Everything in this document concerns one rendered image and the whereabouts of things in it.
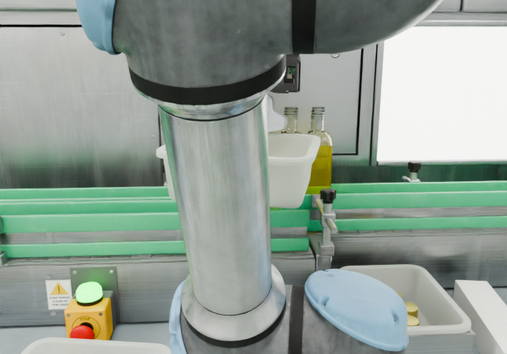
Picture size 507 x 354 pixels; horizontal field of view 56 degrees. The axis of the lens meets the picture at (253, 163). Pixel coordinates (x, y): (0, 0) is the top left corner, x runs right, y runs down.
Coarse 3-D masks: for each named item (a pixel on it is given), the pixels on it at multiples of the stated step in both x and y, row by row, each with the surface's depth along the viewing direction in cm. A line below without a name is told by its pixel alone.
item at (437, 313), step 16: (368, 272) 94; (384, 272) 94; (400, 272) 95; (416, 272) 94; (400, 288) 95; (416, 288) 94; (432, 288) 88; (416, 304) 94; (432, 304) 87; (448, 304) 81; (432, 320) 87; (448, 320) 81; (464, 320) 76
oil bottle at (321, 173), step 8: (320, 136) 97; (328, 136) 98; (320, 144) 97; (328, 144) 98; (320, 152) 98; (328, 152) 98; (320, 160) 98; (328, 160) 98; (312, 168) 99; (320, 168) 99; (328, 168) 99; (312, 176) 99; (320, 176) 99; (328, 176) 99; (312, 184) 99; (320, 184) 100; (328, 184) 100; (312, 192) 100
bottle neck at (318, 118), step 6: (312, 108) 98; (318, 108) 97; (324, 108) 98; (312, 114) 98; (318, 114) 97; (324, 114) 98; (312, 120) 98; (318, 120) 98; (324, 120) 98; (312, 126) 99; (318, 126) 98
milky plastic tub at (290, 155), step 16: (272, 144) 79; (288, 144) 78; (304, 144) 78; (272, 160) 63; (288, 160) 62; (304, 160) 62; (272, 176) 64; (288, 176) 64; (304, 176) 65; (272, 192) 65; (288, 192) 65; (304, 192) 68; (272, 208) 68
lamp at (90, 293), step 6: (90, 282) 85; (96, 282) 86; (78, 288) 84; (84, 288) 83; (90, 288) 83; (96, 288) 84; (78, 294) 83; (84, 294) 83; (90, 294) 83; (96, 294) 83; (102, 294) 85; (78, 300) 83; (84, 300) 83; (90, 300) 83; (96, 300) 84
